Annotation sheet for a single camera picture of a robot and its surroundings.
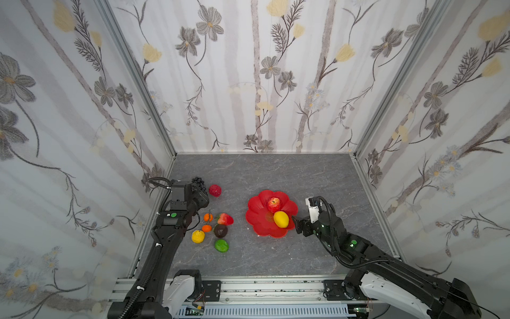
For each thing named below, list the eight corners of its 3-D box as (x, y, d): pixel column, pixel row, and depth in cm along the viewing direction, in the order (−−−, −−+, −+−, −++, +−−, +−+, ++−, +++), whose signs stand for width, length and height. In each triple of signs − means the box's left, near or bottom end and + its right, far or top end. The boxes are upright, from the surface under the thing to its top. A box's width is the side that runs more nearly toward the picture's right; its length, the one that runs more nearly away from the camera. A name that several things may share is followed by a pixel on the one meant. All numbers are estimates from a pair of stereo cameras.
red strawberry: (218, 226, 93) (217, 222, 90) (219, 216, 96) (218, 212, 93) (233, 226, 93) (232, 222, 90) (234, 216, 96) (233, 213, 93)
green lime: (214, 248, 86) (212, 245, 83) (220, 240, 89) (218, 236, 86) (224, 254, 85) (223, 251, 82) (230, 245, 87) (229, 242, 84)
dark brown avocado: (214, 237, 88) (212, 234, 85) (216, 226, 91) (214, 222, 88) (226, 237, 88) (225, 234, 85) (228, 226, 91) (227, 223, 88)
